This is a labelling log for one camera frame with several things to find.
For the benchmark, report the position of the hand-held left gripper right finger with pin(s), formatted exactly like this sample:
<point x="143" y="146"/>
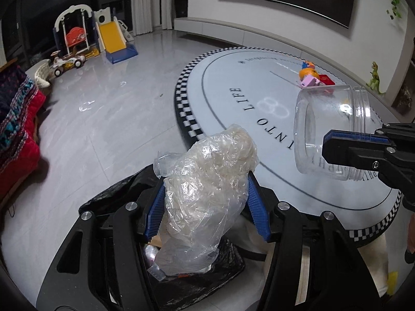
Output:
<point x="259" y="210"/>

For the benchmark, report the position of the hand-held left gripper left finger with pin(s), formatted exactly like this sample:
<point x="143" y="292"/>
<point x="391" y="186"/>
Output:
<point x="154" y="213"/>

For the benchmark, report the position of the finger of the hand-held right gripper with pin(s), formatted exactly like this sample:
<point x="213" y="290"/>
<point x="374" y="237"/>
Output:
<point x="356" y="137"/>
<point x="353" y="156"/>

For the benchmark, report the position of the brown cardboard piece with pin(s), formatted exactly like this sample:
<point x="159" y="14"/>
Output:
<point x="156" y="241"/>

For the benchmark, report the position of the clear plastic jar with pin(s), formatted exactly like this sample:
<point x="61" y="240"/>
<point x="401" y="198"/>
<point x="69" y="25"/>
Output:
<point x="324" y="120"/>

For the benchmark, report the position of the printed plastic wrapper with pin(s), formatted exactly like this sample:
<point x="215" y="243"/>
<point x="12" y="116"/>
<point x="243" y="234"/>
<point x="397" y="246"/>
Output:
<point x="149" y="253"/>

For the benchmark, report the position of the clear plastic bag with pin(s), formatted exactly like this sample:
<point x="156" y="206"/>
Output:
<point x="201" y="201"/>

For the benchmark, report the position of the black trash bag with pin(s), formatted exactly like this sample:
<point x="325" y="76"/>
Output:
<point x="223" y="265"/>

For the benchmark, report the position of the person's right hand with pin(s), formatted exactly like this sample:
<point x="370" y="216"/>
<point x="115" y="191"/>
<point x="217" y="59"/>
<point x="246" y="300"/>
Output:
<point x="411" y="233"/>

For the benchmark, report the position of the brown dried decoration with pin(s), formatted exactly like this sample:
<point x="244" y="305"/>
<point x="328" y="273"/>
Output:
<point x="405" y="98"/>

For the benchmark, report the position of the green toy dinosaur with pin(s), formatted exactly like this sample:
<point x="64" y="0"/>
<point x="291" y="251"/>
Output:
<point x="376" y="77"/>

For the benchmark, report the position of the red packet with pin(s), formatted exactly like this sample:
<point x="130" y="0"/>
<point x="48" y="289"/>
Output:
<point x="326" y="80"/>

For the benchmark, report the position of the pink toy block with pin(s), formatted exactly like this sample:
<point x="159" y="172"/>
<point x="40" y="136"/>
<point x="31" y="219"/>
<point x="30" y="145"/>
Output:
<point x="309" y="81"/>

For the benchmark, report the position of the orange toy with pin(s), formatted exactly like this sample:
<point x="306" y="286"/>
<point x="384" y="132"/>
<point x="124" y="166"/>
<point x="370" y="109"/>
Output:
<point x="308" y="72"/>

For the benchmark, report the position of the small yellow item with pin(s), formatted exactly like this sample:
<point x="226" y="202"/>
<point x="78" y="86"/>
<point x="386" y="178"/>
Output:
<point x="393" y="280"/>

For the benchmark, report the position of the red patterned blanket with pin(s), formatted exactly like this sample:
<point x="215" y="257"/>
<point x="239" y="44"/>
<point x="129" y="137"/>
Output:
<point x="16" y="120"/>

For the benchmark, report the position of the toy ride-on car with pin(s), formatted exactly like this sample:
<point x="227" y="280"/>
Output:
<point x="66" y="63"/>

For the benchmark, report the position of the white basket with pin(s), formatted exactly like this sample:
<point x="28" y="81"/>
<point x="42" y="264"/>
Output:
<point x="42" y="74"/>

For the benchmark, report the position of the yellow toy slide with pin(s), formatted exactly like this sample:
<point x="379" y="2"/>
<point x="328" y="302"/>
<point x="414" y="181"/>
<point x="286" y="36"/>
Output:
<point x="112" y="37"/>

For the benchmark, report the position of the round rug with lettering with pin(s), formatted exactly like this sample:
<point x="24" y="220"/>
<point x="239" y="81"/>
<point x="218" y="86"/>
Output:
<point x="210" y="26"/>

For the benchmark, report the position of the toy swing set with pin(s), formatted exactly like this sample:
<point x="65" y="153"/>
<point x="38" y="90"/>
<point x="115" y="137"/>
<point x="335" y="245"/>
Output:
<point x="73" y="35"/>

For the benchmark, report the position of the white curtain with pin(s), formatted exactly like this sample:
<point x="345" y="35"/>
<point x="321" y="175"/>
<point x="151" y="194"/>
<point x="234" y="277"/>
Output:
<point x="146" y="3"/>

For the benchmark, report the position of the dark window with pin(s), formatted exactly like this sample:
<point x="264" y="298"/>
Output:
<point x="48" y="6"/>

